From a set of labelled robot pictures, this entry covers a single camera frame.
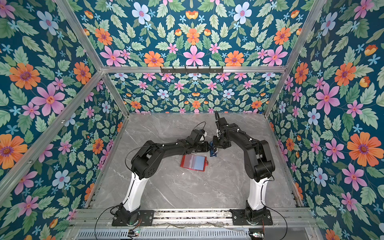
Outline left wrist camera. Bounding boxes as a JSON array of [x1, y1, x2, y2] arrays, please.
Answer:
[[189, 129, 207, 142]]

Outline aluminium front rail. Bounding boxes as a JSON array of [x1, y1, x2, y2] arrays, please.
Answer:
[[66, 208, 319, 235]]

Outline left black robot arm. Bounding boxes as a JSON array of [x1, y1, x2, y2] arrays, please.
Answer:
[[115, 138, 211, 226]]

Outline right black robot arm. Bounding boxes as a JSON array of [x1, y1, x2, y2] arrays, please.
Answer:
[[213, 124, 276, 225]]

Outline red leather card holder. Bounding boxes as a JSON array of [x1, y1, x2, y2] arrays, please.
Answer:
[[180, 155, 209, 172]]

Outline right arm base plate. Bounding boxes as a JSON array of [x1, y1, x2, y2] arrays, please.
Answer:
[[230, 209, 273, 226]]

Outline metal hook rail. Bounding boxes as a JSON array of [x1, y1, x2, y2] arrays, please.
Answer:
[[160, 67, 224, 74]]

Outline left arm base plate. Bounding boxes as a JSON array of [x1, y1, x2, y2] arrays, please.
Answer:
[[112, 209, 155, 227]]

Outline white vent grille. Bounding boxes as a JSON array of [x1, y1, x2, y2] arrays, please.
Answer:
[[76, 229, 251, 240]]

